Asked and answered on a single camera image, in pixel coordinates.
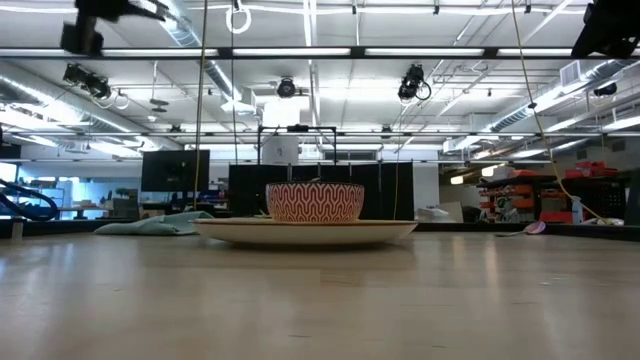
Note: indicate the teal cloth napkin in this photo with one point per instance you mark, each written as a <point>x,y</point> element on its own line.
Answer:
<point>150,226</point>

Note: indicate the black overhead camera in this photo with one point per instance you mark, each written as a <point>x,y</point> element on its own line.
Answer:
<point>286,88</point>

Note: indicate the silver ventilation duct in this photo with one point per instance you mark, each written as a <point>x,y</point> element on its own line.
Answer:
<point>560,95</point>
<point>185,30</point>

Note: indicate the black ceiling-mounted device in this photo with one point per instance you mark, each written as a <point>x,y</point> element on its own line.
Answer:
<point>90,82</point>
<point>411,82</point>

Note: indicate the black computer monitor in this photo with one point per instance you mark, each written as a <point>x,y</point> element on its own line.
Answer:
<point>175,170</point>

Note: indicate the LED light bar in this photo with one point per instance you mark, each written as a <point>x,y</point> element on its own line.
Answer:
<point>290,52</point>

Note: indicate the shelf with red bins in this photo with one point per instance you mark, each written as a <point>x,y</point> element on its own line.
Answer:
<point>520,192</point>

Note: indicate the patterned ceramic bowl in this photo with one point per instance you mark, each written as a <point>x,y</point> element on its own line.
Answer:
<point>315,202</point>

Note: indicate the white square column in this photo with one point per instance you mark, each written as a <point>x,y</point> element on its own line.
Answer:
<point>280,150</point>

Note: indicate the black background rig frame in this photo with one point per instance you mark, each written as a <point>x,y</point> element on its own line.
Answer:
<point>297,128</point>

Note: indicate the round yellow plate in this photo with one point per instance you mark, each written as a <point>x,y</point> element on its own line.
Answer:
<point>300,232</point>

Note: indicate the iridescent purple spoon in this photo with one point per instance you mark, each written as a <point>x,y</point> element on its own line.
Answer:
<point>536,228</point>

